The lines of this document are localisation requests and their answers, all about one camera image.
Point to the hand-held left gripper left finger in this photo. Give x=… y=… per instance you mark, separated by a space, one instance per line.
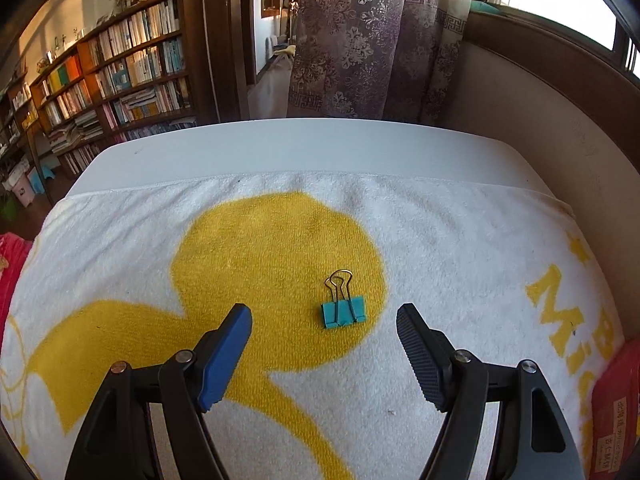
x=225 y=357

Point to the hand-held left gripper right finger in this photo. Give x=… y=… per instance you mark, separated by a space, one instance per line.
x=422 y=357

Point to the teal binder clip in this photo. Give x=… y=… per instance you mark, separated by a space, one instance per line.
x=342 y=314

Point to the red packet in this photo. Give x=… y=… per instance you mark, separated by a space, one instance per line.
x=615 y=400

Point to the white yellow printed towel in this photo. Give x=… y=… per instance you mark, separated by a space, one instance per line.
x=450 y=260

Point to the red pink cloth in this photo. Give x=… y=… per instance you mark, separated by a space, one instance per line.
x=10 y=270

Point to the blue plastic stool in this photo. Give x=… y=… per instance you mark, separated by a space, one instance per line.
x=42 y=177

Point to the pink storage box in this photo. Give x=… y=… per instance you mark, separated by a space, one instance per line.
x=24 y=190

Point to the rows of books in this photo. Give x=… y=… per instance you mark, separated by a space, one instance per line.
x=135 y=75

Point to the wooden bookshelf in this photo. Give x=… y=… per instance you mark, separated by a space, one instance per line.
x=192 y=60

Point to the small wooden stool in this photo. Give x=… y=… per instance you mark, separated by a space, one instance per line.
x=284 y=54

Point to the small white chair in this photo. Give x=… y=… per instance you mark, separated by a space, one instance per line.
x=268 y=47

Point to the dark wooden display shelf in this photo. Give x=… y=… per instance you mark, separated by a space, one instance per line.
x=20 y=120

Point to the purple patterned curtain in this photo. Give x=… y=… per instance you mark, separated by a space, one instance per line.
x=360 y=35

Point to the teal item on windowsill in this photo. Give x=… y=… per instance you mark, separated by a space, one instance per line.
x=484 y=7

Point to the dark wooden door frame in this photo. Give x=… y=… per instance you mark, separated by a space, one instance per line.
x=230 y=35

